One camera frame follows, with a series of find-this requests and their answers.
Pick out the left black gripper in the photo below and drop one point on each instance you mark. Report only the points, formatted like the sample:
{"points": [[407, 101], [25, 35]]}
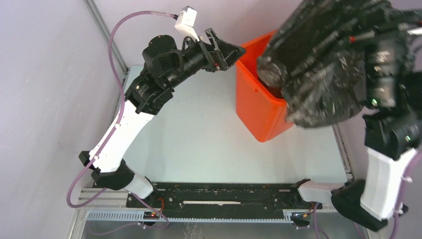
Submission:
{"points": [[226, 54]]}

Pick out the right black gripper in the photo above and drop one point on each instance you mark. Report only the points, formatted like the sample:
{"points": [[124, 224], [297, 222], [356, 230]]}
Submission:
{"points": [[396, 24]]}

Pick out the black plastic trash bag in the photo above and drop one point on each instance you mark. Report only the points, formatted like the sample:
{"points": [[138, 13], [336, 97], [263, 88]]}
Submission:
{"points": [[309, 59]]}

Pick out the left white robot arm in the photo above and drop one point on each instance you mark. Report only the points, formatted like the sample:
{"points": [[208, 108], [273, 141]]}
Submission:
{"points": [[165, 67]]}

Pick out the orange plastic trash bin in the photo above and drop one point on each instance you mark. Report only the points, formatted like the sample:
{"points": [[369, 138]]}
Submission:
{"points": [[261, 111]]}

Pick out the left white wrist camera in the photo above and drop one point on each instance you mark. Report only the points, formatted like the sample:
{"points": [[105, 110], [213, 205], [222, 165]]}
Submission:
{"points": [[185, 23]]}

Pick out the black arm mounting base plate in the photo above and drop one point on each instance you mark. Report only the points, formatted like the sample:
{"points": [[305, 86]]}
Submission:
{"points": [[226, 200]]}

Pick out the grey cable duct strip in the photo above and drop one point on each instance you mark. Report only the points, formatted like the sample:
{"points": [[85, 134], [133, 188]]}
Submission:
{"points": [[138, 216]]}

